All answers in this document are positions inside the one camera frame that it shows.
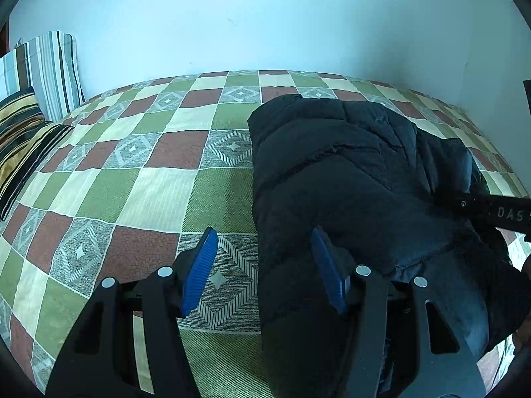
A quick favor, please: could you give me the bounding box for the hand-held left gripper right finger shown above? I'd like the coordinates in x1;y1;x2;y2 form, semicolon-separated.
311;226;487;398

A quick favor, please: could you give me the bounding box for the checkered green red bed blanket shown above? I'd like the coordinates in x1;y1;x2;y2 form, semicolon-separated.
0;70;531;398

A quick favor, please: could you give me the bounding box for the yellow black striped pillow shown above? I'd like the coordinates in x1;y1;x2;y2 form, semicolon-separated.
0;87;46;142
0;120;76;221

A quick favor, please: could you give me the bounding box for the blue white striped pillow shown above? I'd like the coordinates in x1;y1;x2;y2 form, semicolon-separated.
2;30;86;123

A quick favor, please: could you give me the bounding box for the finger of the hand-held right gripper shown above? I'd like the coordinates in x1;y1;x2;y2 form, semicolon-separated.
429;191;457;214

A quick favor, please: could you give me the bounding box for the dark navy puffer jacket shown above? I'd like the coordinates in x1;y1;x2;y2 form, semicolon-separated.
248;95;513;398

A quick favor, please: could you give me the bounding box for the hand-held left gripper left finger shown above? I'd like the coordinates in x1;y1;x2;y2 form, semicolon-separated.
45;227;219;398

